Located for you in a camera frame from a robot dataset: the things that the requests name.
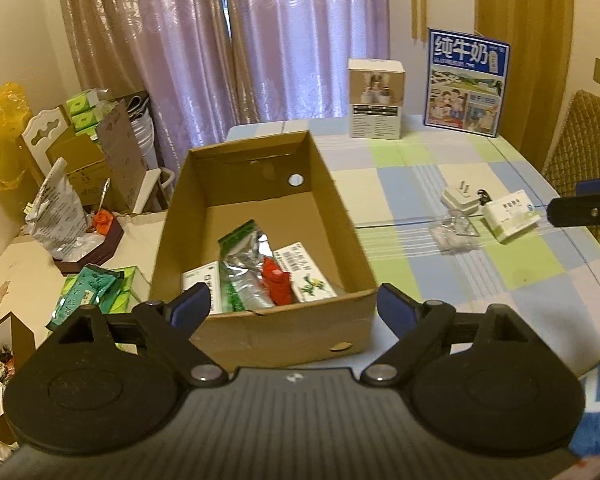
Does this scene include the green white spray medicine box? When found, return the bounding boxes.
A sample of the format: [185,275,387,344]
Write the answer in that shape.
[180,260,224,316]

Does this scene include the white green tablet box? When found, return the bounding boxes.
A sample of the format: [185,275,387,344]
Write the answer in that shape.
[481,190,541,243]

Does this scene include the metal rack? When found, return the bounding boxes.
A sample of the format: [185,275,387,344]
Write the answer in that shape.
[429,209,479,254]

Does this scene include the white ointment box green bird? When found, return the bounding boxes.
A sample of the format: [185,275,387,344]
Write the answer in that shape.
[273,242,337,304]

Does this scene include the red candy packet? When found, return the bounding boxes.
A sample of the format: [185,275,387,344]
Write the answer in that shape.
[262,257,294,306]

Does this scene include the quilted beige chair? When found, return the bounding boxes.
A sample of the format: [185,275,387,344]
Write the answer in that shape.
[543,90,600,243]

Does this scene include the green tea packet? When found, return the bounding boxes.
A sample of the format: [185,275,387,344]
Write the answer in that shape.
[46,264,136,332]

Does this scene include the silver green foil packet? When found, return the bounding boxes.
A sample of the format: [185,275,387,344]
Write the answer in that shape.
[218,219,275,313]

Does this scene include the checkered tablecloth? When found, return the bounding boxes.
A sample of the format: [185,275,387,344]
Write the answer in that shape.
[230,116,600,374]

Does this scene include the white power adapter plug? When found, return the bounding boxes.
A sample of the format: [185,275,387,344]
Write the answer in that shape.
[441,180,480,216]

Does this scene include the brown cardboard box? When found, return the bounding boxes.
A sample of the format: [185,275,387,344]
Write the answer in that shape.
[150,131,377,370]

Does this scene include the silver foil bag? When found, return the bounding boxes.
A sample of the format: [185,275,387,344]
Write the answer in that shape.
[24,157,105,262]

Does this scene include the blue milk carton box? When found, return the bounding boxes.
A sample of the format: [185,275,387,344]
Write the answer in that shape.
[424,29,510,138]

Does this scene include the brown gold curtain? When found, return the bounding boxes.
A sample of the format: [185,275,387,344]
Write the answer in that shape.
[475,0,574,170]

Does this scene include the white product box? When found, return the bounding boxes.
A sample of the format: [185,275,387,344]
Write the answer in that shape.
[348,58,406,140]

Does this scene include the yellow plastic bag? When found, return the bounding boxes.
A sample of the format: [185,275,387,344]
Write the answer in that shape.
[0,82,32,192]

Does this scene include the purple curtain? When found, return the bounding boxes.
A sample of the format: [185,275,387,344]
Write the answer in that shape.
[60,0,389,170]

